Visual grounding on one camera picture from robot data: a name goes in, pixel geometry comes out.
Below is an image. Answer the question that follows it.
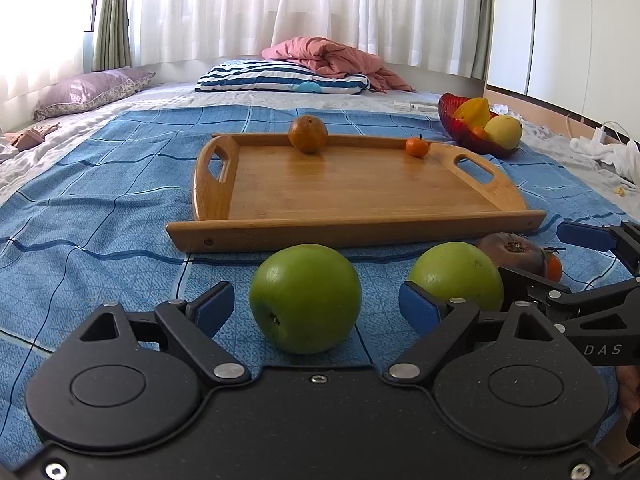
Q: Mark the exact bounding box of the person's right hand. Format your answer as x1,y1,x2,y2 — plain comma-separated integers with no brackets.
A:
616,365,640,420

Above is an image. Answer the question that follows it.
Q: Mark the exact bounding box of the white wardrobe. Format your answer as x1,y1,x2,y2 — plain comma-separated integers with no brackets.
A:
486,0,640,127

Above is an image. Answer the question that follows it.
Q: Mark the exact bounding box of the green apple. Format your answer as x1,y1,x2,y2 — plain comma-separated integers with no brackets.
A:
407,241,505,314
249,243,363,355

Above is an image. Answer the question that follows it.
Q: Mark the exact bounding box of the red glass bowl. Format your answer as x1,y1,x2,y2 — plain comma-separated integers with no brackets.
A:
438,92,524,157

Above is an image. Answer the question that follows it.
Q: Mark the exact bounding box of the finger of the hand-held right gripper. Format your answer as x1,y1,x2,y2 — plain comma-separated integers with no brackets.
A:
497,266,574,312
556,219,640,277

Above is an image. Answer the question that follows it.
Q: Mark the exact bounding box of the blue striped pillow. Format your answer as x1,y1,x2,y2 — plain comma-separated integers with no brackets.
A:
194,58,371,96

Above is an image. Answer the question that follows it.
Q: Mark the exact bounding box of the wooden tray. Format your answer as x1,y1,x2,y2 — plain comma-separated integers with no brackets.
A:
165,132,548,255

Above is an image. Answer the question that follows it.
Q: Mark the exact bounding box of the white cable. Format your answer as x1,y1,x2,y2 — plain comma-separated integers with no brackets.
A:
564,112,632,145

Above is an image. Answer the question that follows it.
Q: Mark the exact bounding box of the blue plaid blanket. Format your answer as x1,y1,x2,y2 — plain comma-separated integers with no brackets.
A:
0,104,640,413

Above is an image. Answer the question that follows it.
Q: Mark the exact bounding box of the white sheer curtain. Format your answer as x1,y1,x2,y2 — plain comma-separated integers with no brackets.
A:
127,0,494,79

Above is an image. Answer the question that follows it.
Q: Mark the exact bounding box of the brown orange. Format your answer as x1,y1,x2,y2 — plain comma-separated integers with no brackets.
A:
288,115,329,155

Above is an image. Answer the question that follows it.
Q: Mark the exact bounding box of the yellow starfruit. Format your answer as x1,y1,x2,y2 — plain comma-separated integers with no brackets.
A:
452,98,492,129

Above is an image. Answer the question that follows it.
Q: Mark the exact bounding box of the pink quilt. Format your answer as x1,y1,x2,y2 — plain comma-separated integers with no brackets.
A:
261,36,416,94

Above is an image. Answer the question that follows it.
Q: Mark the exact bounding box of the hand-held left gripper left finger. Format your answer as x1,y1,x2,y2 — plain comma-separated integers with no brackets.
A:
75,281,252,387

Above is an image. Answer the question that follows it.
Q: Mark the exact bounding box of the grey-green curtain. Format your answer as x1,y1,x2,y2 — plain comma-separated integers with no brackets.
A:
92,0,134,72

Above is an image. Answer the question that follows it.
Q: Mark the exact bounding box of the purple pillow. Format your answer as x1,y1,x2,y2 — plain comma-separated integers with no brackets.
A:
32,68,157,122

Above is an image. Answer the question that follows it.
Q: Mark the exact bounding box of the white cloth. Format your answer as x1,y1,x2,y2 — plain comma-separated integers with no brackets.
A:
569,132,640,182

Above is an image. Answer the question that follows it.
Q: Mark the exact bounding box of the pink cloth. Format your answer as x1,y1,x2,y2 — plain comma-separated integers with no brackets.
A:
3,120,61,151

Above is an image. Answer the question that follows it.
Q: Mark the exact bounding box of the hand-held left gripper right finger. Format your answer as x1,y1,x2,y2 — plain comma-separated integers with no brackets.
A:
384,280,577,389

